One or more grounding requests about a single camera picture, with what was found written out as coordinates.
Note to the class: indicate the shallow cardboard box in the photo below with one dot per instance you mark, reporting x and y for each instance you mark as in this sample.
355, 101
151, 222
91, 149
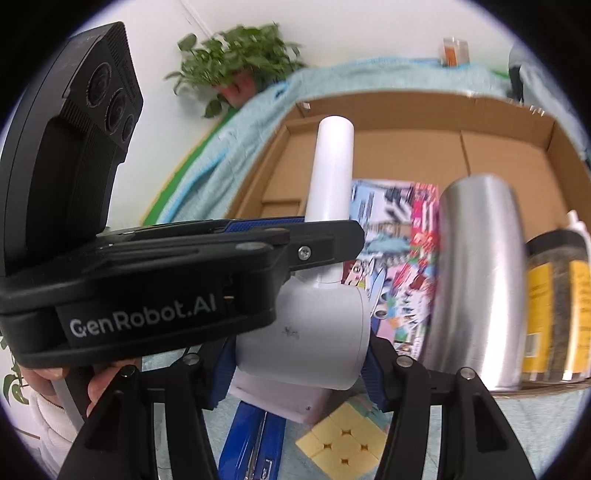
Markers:
498, 147

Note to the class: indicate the blue stapler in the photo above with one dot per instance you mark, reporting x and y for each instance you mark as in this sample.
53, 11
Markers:
244, 443

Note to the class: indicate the light blue blanket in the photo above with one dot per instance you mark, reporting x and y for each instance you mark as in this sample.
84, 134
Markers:
249, 138

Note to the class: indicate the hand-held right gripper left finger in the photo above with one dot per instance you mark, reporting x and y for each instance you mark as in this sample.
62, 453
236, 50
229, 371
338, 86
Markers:
221, 371

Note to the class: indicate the colourful cartoon toy box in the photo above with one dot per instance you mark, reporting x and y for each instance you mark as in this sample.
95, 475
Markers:
397, 258

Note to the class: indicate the small white bottle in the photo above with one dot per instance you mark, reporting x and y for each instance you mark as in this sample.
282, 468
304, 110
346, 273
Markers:
577, 224

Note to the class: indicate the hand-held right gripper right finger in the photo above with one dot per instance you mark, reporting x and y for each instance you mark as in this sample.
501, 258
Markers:
375, 374

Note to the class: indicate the potted plant in red pot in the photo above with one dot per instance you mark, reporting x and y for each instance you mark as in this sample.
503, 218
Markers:
240, 55

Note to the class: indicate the yellow label jar black lid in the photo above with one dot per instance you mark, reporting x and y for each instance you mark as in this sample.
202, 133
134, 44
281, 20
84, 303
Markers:
568, 300

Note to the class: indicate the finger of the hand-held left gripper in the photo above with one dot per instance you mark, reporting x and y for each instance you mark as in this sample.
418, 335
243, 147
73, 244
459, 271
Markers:
265, 225
323, 244

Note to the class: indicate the small orange clear jar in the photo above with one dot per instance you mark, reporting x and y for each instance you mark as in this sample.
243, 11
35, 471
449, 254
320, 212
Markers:
453, 51

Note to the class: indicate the leafy green potted plant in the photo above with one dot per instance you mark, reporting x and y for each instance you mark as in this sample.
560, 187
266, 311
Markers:
14, 387

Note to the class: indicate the green mat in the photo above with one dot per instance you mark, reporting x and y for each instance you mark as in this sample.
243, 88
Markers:
184, 170

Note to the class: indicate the person's left forearm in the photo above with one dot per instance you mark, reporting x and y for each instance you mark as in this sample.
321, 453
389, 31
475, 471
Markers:
51, 427

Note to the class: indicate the stainless steel cup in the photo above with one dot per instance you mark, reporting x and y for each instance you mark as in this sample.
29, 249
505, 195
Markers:
480, 277

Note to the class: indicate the person's left hand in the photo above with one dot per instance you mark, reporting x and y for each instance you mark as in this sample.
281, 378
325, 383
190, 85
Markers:
108, 383

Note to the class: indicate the pastel puzzle cube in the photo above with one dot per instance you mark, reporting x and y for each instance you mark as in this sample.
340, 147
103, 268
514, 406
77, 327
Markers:
341, 438

